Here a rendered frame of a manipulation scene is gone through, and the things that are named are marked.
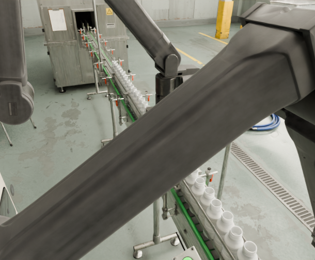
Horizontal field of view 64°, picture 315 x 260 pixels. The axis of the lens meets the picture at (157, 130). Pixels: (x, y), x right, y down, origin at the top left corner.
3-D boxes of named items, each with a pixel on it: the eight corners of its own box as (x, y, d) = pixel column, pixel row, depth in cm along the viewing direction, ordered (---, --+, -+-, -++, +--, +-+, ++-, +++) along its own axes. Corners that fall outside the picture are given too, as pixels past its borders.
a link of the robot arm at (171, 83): (152, 69, 69) (159, 77, 65) (175, 67, 71) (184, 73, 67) (152, 93, 73) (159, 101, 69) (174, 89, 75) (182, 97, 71)
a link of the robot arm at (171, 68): (153, 46, 68) (165, 55, 61) (192, 43, 71) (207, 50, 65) (154, 87, 75) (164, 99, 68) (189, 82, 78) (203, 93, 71)
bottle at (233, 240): (219, 252, 88) (225, 221, 80) (236, 254, 87) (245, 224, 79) (219, 268, 83) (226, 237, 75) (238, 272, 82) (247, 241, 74)
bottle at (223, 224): (228, 239, 92) (236, 209, 84) (230, 255, 87) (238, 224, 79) (211, 237, 93) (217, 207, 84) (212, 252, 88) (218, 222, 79)
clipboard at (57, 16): (67, 30, 401) (63, 7, 384) (52, 31, 394) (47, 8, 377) (67, 30, 404) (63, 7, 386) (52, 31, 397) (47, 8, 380)
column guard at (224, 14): (230, 38, 830) (235, 1, 772) (219, 39, 819) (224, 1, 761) (223, 35, 862) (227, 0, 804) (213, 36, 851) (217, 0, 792)
